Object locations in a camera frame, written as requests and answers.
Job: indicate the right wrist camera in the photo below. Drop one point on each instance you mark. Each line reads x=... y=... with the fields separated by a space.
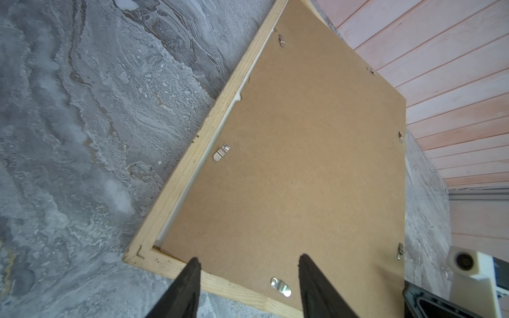
x=479 y=281

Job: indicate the wooden picture frame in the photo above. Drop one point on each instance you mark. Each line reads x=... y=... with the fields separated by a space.
x=143 y=251

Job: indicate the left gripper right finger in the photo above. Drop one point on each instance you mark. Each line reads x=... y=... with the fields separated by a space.
x=319 y=297

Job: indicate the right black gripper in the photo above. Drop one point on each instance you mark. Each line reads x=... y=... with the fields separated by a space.
x=422 y=303

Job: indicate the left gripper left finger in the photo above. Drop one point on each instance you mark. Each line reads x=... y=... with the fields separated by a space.
x=181 y=300

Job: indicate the brown backing board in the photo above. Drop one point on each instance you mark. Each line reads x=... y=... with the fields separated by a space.
x=315 y=167

